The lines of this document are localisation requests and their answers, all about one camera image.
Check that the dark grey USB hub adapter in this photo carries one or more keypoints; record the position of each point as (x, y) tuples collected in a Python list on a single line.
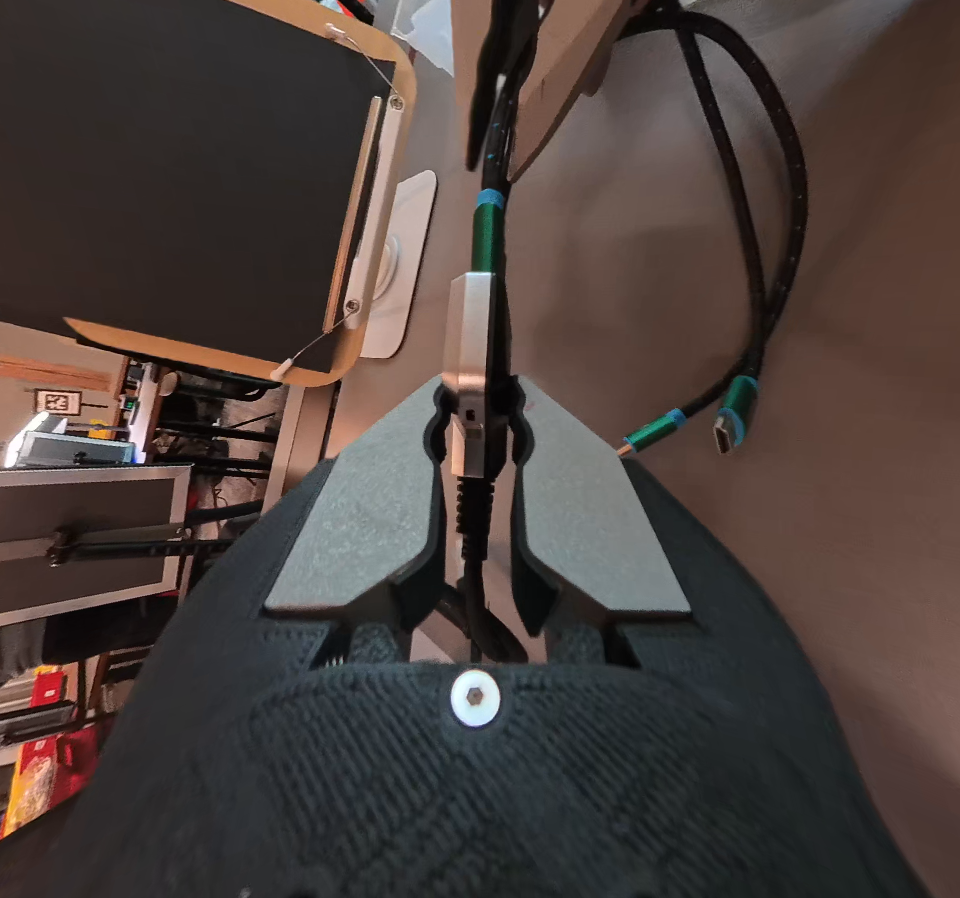
[(469, 335)]

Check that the translucent plastic storage box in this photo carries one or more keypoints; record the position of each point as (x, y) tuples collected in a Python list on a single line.
[(427, 12)]

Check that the black tripod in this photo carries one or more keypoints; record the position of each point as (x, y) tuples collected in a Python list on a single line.
[(217, 434)]

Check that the white monitor stand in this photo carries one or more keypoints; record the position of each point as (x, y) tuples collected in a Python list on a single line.
[(409, 237)]

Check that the red cardboard boxes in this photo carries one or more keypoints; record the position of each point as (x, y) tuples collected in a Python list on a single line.
[(45, 763)]

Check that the wood-rimmed black monitor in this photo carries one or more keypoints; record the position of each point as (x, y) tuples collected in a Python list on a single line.
[(187, 162)]

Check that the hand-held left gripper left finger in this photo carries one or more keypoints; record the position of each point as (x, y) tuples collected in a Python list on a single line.
[(360, 523)]

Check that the white paper marker tag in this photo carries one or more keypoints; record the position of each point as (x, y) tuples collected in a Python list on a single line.
[(57, 402)]

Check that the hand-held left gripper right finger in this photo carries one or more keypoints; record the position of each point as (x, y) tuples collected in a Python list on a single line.
[(592, 530)]

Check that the aluminium-edged black flight case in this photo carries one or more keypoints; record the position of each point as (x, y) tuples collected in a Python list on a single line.
[(90, 515)]

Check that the grey metal box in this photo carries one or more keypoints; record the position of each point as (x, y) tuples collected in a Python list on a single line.
[(67, 448)]

